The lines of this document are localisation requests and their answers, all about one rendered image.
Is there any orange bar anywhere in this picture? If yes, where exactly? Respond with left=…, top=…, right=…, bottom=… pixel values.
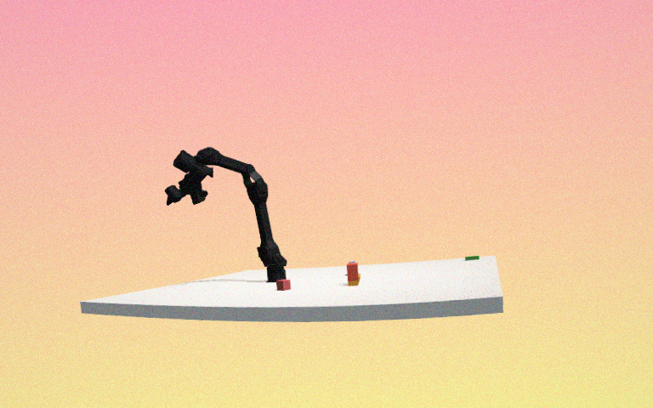
left=347, top=263, right=361, bottom=286

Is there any small red cube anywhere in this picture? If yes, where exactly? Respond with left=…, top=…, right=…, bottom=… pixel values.
left=276, top=280, right=291, bottom=291

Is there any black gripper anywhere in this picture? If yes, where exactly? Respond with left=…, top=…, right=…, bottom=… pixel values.
left=165, top=173, right=201, bottom=205

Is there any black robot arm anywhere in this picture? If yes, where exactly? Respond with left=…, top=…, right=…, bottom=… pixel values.
left=173, top=146, right=287, bottom=282

